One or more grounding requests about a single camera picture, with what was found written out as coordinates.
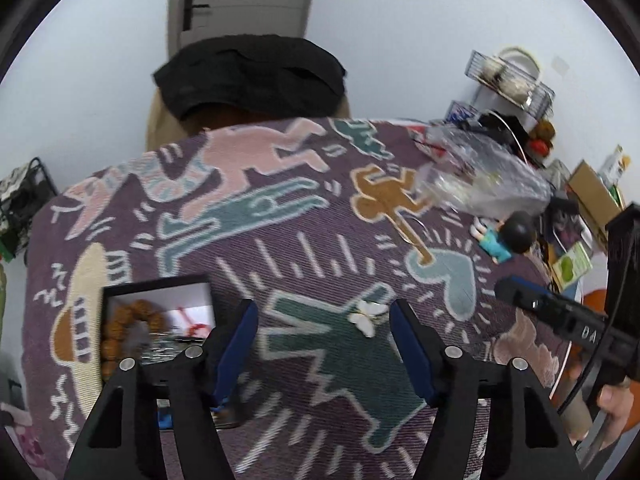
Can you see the beige chair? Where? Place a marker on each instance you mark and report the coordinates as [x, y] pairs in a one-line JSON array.
[[162, 125]]

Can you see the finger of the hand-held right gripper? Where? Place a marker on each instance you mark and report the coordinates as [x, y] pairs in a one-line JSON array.
[[530, 297]]

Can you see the grey door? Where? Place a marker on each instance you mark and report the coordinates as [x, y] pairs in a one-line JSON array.
[[240, 0]]

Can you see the black-haired toy figurine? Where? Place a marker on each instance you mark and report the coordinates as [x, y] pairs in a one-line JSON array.
[[517, 232]]

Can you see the person's right hand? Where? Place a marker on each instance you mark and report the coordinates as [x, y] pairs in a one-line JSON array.
[[616, 407]]

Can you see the green packet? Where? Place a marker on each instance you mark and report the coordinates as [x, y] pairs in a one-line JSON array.
[[570, 265]]

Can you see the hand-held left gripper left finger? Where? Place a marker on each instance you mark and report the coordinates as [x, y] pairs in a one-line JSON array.
[[235, 350]]

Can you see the yellow white carton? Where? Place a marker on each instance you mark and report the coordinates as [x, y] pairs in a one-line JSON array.
[[616, 162]]

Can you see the clear plastic bag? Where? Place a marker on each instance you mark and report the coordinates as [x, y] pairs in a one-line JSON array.
[[480, 180]]

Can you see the purple printed blanket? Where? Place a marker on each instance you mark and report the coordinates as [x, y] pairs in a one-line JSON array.
[[310, 200]]

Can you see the white butterfly hair clip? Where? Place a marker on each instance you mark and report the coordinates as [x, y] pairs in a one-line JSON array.
[[365, 317]]

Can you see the large cardboard box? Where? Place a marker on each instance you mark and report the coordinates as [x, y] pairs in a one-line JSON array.
[[592, 192]]

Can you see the thin silver hoop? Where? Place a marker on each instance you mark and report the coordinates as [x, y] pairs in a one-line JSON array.
[[424, 224]]

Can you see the pink cloth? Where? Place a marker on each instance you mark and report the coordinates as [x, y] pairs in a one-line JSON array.
[[22, 435]]

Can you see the black jewelry box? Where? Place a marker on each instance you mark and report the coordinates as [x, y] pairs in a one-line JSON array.
[[155, 285]]

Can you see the cardboard tube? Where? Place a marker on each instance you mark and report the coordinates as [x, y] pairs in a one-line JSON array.
[[577, 407]]

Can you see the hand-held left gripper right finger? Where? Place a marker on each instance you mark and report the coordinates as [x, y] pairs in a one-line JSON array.
[[412, 355]]

